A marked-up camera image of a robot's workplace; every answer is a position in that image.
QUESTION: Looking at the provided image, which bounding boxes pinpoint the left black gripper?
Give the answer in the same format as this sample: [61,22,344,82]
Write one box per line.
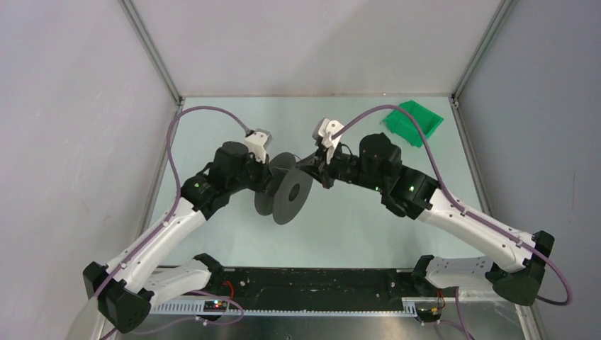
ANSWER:
[228,149,274,194]

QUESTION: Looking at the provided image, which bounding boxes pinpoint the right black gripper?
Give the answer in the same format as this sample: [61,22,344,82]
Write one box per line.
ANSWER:
[296,142,386,193]

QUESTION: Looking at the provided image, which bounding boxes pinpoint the black cable spool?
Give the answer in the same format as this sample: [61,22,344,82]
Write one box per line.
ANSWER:
[254,152,313,225]

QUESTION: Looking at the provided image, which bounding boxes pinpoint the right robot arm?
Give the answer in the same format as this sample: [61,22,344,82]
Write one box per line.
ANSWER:
[298,133,554,306]

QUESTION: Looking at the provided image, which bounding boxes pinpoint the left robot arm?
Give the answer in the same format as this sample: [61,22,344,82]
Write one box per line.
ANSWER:
[83,136,271,334]

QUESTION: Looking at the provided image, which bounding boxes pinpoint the green plastic bin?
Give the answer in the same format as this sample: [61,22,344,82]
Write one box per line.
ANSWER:
[381,99,445,149]

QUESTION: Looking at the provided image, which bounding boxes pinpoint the left circuit board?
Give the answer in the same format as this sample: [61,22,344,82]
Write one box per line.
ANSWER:
[202,300,229,313]

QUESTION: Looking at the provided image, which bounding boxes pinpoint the circuit board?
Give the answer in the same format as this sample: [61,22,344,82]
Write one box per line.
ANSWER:
[416,307,444,324]
[202,300,229,313]

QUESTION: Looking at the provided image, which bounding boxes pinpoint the right circuit board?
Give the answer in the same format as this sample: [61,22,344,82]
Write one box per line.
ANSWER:
[416,307,444,324]

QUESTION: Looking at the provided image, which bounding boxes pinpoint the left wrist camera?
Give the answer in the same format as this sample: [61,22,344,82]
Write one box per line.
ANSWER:
[244,129,272,164]

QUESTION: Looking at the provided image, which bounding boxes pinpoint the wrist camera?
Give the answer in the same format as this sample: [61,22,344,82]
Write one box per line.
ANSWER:
[244,129,272,164]
[312,118,344,164]

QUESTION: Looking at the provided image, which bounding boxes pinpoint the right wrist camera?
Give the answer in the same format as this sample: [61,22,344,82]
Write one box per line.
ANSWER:
[312,118,344,164]

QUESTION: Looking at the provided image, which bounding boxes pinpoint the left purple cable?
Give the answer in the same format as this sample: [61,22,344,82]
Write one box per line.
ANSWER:
[96,106,249,340]

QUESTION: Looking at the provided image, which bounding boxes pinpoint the purple cable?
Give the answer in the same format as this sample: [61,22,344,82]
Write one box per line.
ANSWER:
[330,104,574,307]
[96,106,249,340]

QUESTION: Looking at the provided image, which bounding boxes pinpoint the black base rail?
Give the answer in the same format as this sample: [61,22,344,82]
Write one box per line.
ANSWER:
[203,267,438,314]

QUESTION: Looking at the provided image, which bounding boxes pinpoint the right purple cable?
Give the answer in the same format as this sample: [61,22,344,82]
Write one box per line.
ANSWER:
[330,104,574,307]

